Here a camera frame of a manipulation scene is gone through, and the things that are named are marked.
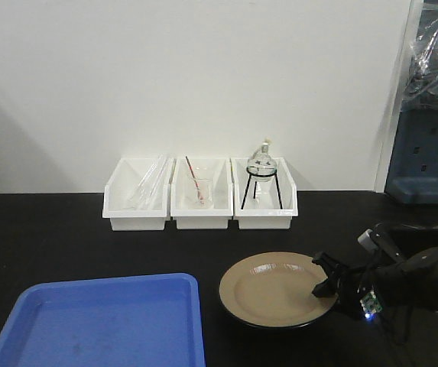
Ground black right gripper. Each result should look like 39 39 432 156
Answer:
312 252 383 320

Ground beige plate with black rim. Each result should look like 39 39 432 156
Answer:
219 252 337 328

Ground blue plastic tray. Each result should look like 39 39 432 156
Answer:
0 273 206 366

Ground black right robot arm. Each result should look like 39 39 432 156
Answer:
312 247 438 320

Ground green circuit board right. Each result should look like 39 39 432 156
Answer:
359 290 383 320

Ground black lab sink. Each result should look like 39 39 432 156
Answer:
376 222 438 259

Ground right white storage bin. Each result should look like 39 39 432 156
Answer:
231 158 298 229

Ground white storage bin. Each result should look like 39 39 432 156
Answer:
170 157 234 229
231 158 298 229
102 155 174 231

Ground blue pegboard drying rack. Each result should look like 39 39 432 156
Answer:
384 109 438 204

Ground glass beaker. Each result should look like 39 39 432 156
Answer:
187 168 213 209

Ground middle white storage bin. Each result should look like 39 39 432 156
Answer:
170 157 234 229

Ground red glass stirring rod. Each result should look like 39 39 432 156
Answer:
185 156 204 205

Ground clear glass tubes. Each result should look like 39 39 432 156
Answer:
128 155 167 210

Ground left white storage bin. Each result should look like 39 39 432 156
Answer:
102 155 174 231

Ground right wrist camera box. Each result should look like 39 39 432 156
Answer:
357 229 376 251

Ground black wire tripod stand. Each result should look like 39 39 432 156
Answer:
240 166 284 209

